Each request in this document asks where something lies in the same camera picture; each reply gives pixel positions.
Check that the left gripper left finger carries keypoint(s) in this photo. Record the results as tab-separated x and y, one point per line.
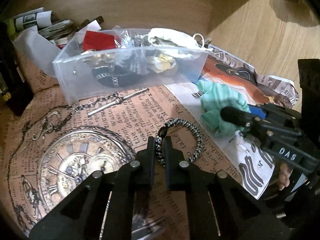
102	206

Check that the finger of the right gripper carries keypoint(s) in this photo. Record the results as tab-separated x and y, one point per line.
237	117
257	111

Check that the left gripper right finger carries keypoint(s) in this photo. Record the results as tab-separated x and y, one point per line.
218	207

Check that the green knitted pouch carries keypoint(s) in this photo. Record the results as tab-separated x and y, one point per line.
216	96

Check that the white drawstring pouch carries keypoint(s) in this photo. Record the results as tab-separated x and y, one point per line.
163	37

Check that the black pouch with silver trim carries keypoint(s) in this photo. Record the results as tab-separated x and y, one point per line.
115	76

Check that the red and gold pouch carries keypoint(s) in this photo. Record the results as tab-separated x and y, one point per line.
98	41

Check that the yellow soft pouch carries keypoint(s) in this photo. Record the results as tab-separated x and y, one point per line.
163	63

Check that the grey knitted pouch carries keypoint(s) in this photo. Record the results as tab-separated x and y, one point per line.
133	56

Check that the person's hand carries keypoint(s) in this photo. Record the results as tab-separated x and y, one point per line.
284	176

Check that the clear plastic storage box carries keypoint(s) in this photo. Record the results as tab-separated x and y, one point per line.
73	67

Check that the dark wine bottle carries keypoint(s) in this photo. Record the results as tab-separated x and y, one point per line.
15	91

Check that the small white cardboard box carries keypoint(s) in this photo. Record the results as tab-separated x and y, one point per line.
87	25

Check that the stack of newspapers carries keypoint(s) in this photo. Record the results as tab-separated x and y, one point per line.
45	23

